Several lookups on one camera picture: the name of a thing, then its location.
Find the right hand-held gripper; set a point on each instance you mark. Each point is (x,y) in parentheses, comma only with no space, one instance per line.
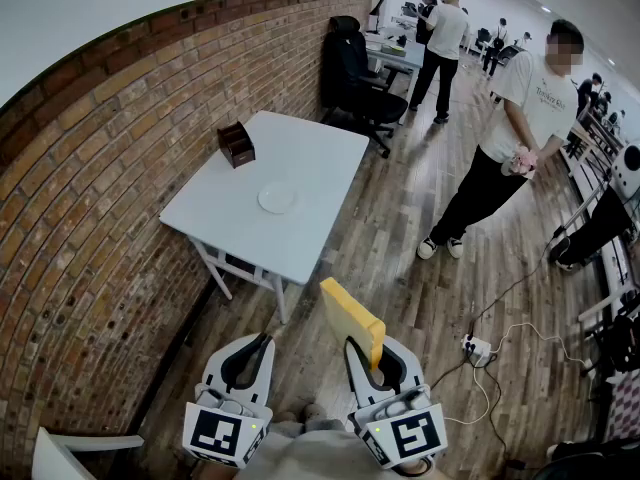
(415,433)

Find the black bag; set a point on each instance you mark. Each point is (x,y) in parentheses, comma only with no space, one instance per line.
(622,343)

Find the black desk lamp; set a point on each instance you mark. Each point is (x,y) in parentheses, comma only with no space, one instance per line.
(376,10)

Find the pink plush item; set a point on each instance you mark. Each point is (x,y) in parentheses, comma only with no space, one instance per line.
(524,159)

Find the white metal rack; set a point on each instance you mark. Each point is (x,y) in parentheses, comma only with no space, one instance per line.
(592,188)

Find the person's grey shirt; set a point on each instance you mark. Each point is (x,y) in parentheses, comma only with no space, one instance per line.
(310,453)

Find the white round device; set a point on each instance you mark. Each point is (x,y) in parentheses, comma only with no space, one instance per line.
(627,168)

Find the person's brown shoe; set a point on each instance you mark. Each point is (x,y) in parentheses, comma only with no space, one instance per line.
(315,410)

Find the black office chair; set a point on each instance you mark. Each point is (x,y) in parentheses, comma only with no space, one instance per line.
(350,73)

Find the dark wooden organizer box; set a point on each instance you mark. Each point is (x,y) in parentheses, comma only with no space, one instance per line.
(237,145)

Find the white chair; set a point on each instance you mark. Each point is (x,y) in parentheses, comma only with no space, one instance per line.
(50,455)

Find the white round plate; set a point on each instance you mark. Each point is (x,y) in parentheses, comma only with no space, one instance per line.
(276,197)

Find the white background desk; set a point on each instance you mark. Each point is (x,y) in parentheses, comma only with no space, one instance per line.
(395,55)

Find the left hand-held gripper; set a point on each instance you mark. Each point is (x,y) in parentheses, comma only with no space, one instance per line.
(210,433)

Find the yellow sponge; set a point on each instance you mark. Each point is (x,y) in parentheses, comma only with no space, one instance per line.
(347,318)

